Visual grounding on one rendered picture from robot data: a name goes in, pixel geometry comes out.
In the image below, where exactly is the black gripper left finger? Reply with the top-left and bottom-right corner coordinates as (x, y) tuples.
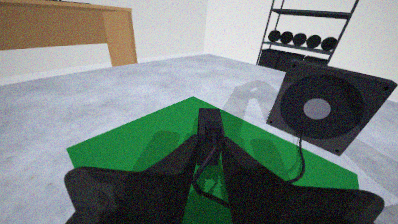
(64, 134), (199, 224)

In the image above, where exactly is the black cooling fan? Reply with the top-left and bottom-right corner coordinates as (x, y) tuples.
(266, 59), (398, 156)

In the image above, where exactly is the black cable with plug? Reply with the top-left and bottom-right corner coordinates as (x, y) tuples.
(191, 108), (305, 209)

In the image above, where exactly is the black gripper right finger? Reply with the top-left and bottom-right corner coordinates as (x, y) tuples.
(221, 137), (385, 224)

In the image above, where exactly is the green circuit board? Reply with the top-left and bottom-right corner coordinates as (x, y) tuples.
(66, 96), (359, 224)

